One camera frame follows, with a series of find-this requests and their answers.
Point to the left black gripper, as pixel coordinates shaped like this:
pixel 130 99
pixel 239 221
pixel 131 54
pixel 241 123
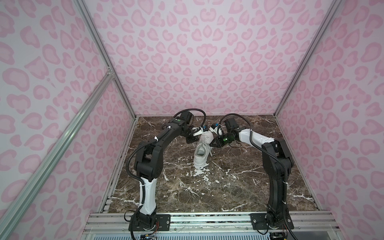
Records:
pixel 193 138

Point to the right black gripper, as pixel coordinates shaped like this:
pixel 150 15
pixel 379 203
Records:
pixel 218 144

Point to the white sneaker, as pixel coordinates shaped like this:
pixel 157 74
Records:
pixel 206 137

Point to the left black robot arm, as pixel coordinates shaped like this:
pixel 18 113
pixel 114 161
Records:
pixel 146 162

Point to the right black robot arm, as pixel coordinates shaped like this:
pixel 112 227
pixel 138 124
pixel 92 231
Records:
pixel 277 163

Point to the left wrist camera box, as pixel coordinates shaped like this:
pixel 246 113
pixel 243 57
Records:
pixel 199 130

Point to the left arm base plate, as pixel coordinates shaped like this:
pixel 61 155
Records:
pixel 149 223

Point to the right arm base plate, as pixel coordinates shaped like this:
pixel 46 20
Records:
pixel 261 221

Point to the front aluminium rail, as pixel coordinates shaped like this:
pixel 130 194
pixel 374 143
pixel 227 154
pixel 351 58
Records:
pixel 308 225

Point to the left corner aluminium post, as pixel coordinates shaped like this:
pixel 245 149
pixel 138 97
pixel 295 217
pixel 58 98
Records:
pixel 90 25

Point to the corner aluminium post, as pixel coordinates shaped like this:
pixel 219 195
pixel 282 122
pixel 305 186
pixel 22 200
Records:
pixel 90 25
pixel 331 14

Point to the right corner aluminium post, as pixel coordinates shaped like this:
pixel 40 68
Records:
pixel 331 14

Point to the diagonal aluminium frame beam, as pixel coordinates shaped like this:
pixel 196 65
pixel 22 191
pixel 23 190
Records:
pixel 29 192

